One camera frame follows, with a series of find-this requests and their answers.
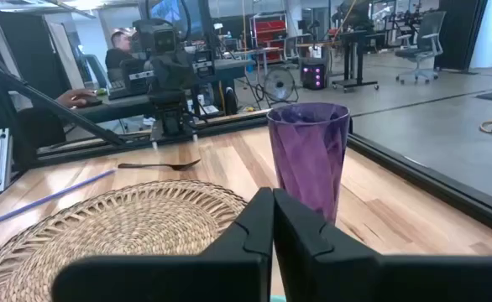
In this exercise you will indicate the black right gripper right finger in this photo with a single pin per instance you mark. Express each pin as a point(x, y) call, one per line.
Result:
point(334, 277)

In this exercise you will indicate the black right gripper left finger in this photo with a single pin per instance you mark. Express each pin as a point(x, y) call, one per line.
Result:
point(229, 277)

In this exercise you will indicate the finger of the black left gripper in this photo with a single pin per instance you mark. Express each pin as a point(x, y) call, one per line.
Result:
point(164, 128)
point(185, 128)

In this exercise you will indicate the dark metal fork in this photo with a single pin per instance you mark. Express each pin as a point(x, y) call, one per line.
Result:
point(183, 166)

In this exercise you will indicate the purple plastic tumbler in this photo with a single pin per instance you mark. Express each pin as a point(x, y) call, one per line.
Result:
point(309, 159)

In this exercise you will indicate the thin purple straw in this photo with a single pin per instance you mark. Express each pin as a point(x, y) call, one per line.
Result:
point(40, 201)

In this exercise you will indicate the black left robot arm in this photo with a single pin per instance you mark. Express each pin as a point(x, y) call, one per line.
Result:
point(166, 71)

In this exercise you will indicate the dark office desk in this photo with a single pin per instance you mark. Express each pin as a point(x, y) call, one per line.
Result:
point(116, 109)

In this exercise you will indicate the small teal plate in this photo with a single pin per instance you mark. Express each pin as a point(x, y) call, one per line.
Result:
point(277, 299)

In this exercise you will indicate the person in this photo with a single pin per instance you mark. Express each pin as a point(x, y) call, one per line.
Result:
point(118, 58)

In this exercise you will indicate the black computer mouse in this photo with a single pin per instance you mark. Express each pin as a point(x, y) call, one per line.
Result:
point(92, 102)

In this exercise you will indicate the computer monitor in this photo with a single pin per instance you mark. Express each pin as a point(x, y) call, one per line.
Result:
point(166, 10)

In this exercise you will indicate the person's hand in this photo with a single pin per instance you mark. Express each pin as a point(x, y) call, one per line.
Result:
point(71, 98)

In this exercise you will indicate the round woven straw placemat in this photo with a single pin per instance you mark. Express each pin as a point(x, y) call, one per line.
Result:
point(137, 222)

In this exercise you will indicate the round floor fan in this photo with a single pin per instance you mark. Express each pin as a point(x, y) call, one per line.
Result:
point(278, 85)

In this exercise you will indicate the shelf with red bins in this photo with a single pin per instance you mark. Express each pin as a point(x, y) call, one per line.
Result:
point(269, 33)

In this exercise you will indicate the computer tower with pink lights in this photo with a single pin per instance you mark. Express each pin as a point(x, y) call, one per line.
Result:
point(313, 76)

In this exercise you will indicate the black standing desk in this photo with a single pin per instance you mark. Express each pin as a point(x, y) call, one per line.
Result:
point(353, 54)

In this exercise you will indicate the gray office chair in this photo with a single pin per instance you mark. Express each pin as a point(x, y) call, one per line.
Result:
point(424, 46)

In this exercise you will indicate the black partition panel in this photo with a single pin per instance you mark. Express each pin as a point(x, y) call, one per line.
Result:
point(458, 33)

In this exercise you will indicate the black aluminium table frame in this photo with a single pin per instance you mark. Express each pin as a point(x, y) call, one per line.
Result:
point(439, 186)

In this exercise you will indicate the white metal bracket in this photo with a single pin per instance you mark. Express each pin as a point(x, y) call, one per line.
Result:
point(2, 163)

